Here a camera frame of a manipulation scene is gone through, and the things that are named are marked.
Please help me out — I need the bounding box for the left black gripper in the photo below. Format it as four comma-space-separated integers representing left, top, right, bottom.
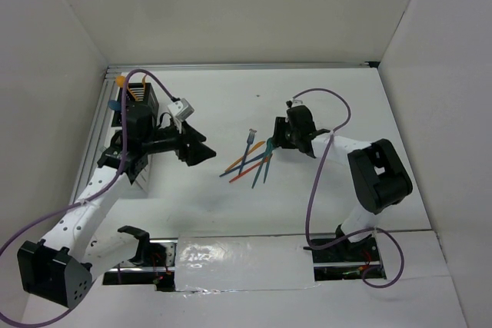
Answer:
141, 116, 217, 167

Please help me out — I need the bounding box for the teal plastic spoon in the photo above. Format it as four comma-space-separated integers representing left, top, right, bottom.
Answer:
251, 137, 274, 189

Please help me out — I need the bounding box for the blue plastic spoon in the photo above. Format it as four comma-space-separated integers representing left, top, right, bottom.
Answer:
108, 100, 121, 111

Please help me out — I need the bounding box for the yellow plastic spoon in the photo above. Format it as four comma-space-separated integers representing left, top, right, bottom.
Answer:
115, 75, 139, 101

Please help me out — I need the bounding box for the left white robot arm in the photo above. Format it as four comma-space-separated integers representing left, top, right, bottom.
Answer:
17, 99, 216, 309

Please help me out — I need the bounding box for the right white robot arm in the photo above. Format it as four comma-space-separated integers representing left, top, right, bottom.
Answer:
271, 101, 413, 260

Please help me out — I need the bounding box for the teal plastic knife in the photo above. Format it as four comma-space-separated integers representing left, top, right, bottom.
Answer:
263, 151, 273, 184

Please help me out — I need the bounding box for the yellow plastic knife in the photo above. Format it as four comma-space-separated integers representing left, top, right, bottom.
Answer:
224, 141, 266, 171

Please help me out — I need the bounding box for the orange plastic knife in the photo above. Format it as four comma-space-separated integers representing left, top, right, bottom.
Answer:
229, 154, 272, 183

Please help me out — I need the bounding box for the blue plastic knife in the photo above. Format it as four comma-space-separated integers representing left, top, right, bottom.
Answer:
219, 153, 264, 177

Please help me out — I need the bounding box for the blue plastic fork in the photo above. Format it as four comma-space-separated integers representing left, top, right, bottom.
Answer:
238, 128, 257, 174

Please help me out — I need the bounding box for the white slotted utensil container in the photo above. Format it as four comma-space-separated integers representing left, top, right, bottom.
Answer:
107, 111, 151, 193

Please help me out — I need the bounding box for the black slotted utensil container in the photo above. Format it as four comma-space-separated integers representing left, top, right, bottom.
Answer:
125, 82, 159, 118

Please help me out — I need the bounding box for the silver reflective tape sheet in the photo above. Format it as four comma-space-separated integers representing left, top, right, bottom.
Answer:
175, 235, 315, 293

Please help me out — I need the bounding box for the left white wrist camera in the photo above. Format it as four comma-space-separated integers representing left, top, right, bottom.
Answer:
167, 98, 194, 122

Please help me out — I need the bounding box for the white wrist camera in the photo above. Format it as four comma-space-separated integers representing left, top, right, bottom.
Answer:
286, 99, 304, 108
167, 98, 194, 122

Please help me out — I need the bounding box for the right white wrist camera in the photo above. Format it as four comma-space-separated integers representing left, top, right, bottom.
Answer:
286, 99, 304, 108

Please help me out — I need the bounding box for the aluminium rail at back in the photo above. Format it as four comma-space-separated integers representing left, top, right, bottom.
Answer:
107, 61, 381, 75

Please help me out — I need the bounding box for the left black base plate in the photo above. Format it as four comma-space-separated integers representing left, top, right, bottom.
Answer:
102, 239, 178, 293

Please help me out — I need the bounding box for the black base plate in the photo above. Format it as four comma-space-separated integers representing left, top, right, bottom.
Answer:
102, 239, 178, 293
303, 236, 386, 282

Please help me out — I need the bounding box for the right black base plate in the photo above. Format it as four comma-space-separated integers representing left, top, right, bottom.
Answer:
303, 236, 386, 282

